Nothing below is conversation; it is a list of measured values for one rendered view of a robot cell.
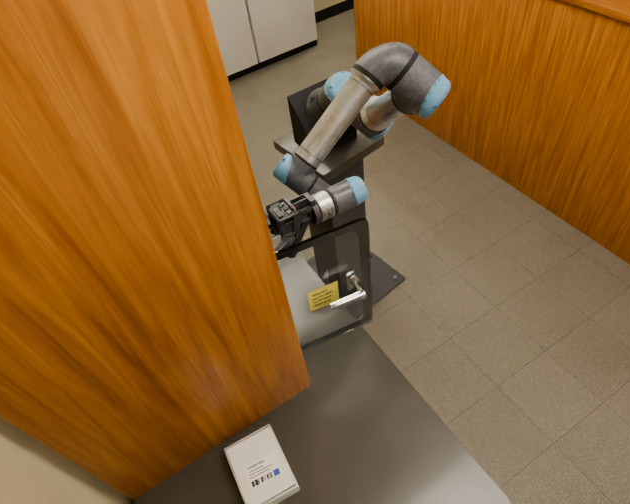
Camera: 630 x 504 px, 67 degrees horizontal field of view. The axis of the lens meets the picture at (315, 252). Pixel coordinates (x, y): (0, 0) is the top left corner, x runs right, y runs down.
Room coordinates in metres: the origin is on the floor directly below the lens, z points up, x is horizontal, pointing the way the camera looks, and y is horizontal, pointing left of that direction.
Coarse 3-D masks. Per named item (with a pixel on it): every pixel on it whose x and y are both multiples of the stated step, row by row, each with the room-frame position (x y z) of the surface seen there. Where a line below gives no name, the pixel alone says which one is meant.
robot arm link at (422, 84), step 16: (416, 64) 1.11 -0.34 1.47; (400, 80) 1.10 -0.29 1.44; (416, 80) 1.09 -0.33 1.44; (432, 80) 1.09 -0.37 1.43; (448, 80) 1.11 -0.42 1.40; (384, 96) 1.26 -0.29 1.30; (400, 96) 1.10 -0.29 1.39; (416, 96) 1.08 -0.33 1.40; (432, 96) 1.07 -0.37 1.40; (368, 112) 1.35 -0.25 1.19; (384, 112) 1.25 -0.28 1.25; (400, 112) 1.19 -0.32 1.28; (416, 112) 1.09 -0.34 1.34; (432, 112) 1.06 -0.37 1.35; (368, 128) 1.35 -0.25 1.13; (384, 128) 1.35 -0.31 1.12
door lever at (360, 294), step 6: (354, 282) 0.66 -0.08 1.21; (360, 288) 0.64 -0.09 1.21; (354, 294) 0.63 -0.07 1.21; (360, 294) 0.62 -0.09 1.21; (336, 300) 0.62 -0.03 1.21; (342, 300) 0.62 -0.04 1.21; (348, 300) 0.61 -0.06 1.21; (354, 300) 0.62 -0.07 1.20; (330, 306) 0.61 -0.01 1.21; (336, 306) 0.60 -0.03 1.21; (342, 306) 0.61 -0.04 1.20
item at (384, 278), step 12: (348, 168) 1.51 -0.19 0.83; (360, 168) 1.55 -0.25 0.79; (336, 180) 1.48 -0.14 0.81; (360, 204) 1.54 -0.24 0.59; (336, 216) 1.47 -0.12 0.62; (348, 216) 1.50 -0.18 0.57; (360, 216) 1.54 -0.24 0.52; (312, 228) 1.60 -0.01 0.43; (324, 228) 1.51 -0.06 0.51; (372, 252) 1.73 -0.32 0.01; (372, 264) 1.64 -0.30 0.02; (384, 264) 1.63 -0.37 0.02; (372, 276) 1.56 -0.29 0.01; (384, 276) 1.55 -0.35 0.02; (396, 276) 1.53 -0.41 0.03; (372, 288) 1.48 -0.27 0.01; (384, 288) 1.47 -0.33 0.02; (372, 300) 1.41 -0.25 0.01
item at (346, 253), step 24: (312, 240) 0.65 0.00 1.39; (336, 240) 0.66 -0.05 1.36; (360, 240) 0.68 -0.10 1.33; (288, 264) 0.63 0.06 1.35; (312, 264) 0.65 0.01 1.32; (336, 264) 0.66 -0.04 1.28; (360, 264) 0.68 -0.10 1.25; (288, 288) 0.63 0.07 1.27; (312, 288) 0.64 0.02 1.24; (312, 312) 0.64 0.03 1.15; (336, 312) 0.66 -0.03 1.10; (360, 312) 0.67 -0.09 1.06; (312, 336) 0.64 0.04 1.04; (336, 336) 0.65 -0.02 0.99
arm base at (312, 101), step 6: (318, 90) 1.57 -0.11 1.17; (312, 96) 1.57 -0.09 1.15; (306, 102) 1.59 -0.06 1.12; (312, 102) 1.57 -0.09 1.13; (318, 102) 1.51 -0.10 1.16; (306, 108) 1.57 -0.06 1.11; (312, 108) 1.54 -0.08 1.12; (318, 108) 1.51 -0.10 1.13; (312, 114) 1.53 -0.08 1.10; (318, 114) 1.51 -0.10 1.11; (312, 120) 1.54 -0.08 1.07
